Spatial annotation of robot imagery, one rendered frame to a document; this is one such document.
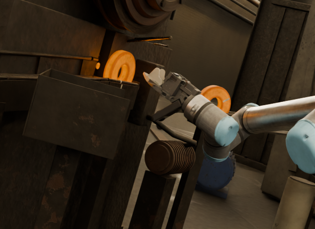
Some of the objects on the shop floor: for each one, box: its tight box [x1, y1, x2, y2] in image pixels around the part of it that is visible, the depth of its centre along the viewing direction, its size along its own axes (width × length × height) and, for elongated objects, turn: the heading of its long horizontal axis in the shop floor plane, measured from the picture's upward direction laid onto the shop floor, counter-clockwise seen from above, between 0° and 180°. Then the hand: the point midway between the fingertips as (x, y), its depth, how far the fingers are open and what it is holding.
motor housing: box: [128, 140, 195, 229], centre depth 222 cm, size 13×22×54 cm, turn 79°
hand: (145, 76), depth 194 cm, fingers closed
